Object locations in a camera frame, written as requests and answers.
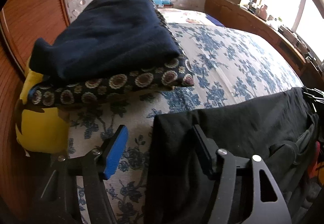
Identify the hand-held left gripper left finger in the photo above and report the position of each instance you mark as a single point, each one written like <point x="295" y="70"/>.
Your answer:
<point x="115" y="155"/>

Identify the pink floral quilt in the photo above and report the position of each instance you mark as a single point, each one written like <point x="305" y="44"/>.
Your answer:
<point x="187" y="15"/>

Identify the yellow plush toy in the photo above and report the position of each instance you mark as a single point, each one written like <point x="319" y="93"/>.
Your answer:
<point x="40" y="127"/>

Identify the dark flower-patterned pillow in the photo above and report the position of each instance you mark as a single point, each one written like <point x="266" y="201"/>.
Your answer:
<point x="119" y="82"/>

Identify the bed with blue floral sheet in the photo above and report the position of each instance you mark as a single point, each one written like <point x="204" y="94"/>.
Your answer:
<point x="227" y="61"/>

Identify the folded navy blanket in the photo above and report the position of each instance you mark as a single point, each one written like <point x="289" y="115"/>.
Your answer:
<point x="114" y="31"/>

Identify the small cardboard box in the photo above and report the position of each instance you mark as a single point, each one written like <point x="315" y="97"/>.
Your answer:
<point x="165" y="5"/>

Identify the long wooden cabinet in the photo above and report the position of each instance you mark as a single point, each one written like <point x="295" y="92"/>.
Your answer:
<point x="240" y="16"/>

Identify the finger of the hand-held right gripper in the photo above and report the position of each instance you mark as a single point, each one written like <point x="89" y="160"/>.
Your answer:
<point x="313" y="93"/>
<point x="318" y="107"/>

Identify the pink container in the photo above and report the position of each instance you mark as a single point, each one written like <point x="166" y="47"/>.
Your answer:
<point x="264" y="11"/>

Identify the black printed t-shirt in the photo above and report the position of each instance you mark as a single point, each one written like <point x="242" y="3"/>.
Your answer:
<point x="240" y="125"/>

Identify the wooden headboard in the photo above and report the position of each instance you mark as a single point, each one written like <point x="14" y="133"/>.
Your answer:
<point x="25" y="23"/>

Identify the blue plastic bag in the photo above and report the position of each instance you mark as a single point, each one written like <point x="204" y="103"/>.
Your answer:
<point x="159" y="0"/>

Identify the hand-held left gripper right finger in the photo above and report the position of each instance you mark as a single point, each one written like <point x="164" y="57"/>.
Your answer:
<point x="202" y="148"/>

